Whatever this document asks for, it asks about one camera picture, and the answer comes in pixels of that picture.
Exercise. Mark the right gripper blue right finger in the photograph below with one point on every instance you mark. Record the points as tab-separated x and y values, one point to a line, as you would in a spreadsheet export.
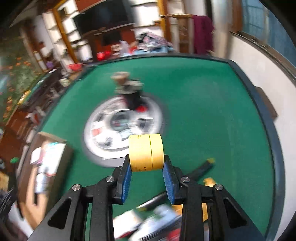
226	219

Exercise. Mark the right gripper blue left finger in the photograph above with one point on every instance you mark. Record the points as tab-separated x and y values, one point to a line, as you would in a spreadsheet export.
67	219

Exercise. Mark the cardboard box tray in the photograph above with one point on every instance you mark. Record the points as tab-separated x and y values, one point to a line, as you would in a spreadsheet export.
37	192

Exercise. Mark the yellow tape roll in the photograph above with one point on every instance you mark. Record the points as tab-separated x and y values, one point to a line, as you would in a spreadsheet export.
146	152

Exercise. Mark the maroon cloth on chair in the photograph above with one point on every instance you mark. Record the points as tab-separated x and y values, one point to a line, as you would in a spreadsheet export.
203	34

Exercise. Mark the white pink small box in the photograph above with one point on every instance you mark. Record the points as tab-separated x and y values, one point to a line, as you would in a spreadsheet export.
126	223

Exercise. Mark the black jar with cork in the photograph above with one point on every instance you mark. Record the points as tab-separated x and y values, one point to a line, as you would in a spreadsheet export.
130	90

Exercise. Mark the round grey table console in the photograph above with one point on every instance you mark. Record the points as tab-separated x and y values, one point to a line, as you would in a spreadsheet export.
106	132

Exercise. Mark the black seasoning packet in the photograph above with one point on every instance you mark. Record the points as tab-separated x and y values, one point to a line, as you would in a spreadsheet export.
157	226

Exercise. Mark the pile of clothes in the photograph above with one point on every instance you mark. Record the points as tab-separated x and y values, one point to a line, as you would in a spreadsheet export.
149	42

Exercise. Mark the black television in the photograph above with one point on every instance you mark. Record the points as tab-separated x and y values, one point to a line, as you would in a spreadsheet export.
104	15

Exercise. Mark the teal tissue pack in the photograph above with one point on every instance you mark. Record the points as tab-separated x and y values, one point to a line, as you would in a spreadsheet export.
51	158

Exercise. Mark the wooden chair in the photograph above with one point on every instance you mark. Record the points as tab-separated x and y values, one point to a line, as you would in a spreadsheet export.
182	23

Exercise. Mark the wooden stool by wall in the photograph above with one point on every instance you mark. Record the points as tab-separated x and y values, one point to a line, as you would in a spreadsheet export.
268	103

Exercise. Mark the black pen pink tip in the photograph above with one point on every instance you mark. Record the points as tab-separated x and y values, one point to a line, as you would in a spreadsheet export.
153	203

